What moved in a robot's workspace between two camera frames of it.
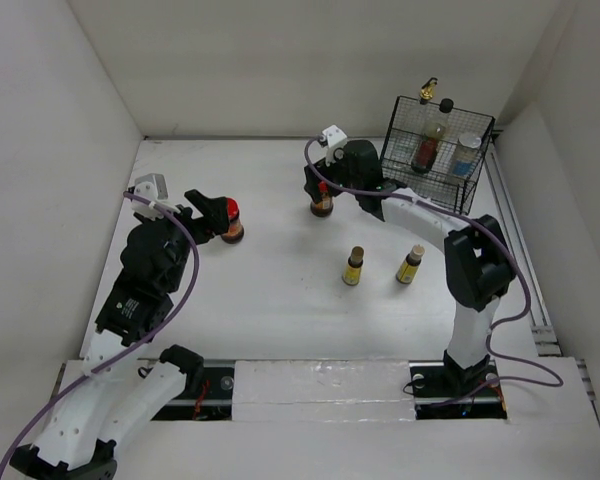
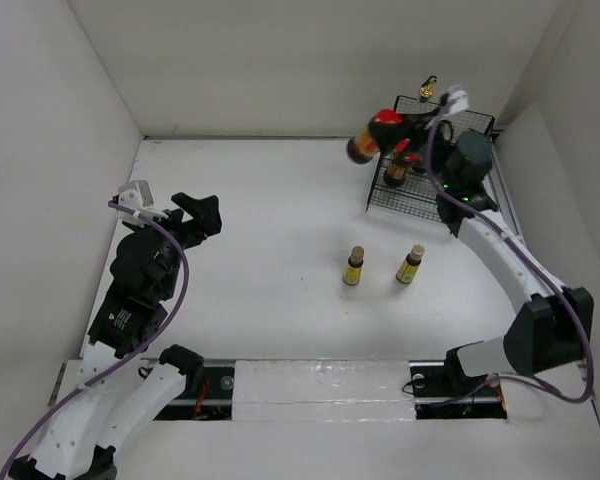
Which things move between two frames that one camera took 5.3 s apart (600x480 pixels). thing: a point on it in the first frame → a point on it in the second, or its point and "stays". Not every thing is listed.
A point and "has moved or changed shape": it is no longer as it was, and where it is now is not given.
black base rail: x=211 y=395 stays
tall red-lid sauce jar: x=324 y=206 → x=399 y=164
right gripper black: x=313 y=178 → x=389 y=134
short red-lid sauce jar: x=235 y=232 has moved or changed shape
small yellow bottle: x=352 y=272 stays
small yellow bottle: x=409 y=267 stays
